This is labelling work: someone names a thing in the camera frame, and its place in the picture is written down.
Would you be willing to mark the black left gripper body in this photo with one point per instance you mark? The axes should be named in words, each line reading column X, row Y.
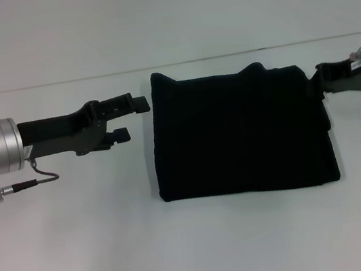
column 63, row 133

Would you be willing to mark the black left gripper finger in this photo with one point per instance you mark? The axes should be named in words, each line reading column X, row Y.
column 120, row 136
column 124, row 104

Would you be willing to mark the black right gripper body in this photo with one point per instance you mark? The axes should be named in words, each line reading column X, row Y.
column 353, row 75

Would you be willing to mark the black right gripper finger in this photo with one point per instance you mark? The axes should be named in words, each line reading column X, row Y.
column 321, row 79

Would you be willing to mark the black t-shirt with white print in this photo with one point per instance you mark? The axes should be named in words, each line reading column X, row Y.
column 242, row 132

